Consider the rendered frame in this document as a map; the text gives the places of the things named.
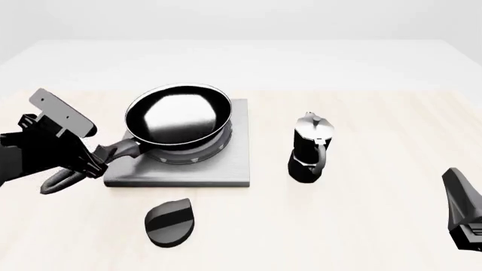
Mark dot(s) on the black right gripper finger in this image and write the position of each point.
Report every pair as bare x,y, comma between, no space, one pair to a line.
461,197

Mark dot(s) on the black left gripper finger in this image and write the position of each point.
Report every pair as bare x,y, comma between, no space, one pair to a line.
103,152
90,168

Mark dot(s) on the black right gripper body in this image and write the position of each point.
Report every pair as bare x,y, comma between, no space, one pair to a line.
470,237

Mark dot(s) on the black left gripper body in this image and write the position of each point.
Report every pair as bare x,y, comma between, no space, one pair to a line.
49,144

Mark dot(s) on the black frying pan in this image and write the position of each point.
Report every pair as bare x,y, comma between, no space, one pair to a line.
177,115

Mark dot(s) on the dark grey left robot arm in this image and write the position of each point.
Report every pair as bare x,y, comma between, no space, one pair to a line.
13,158

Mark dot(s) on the round black stove knob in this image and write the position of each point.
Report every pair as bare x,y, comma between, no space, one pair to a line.
169,223

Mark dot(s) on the flat grey stove plate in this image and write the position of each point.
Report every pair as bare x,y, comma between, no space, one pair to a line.
226,169

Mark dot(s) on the flat grey plate on stalk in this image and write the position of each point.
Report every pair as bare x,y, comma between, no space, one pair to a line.
62,111

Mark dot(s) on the black and silver moka pot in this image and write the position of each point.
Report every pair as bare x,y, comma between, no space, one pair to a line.
310,149

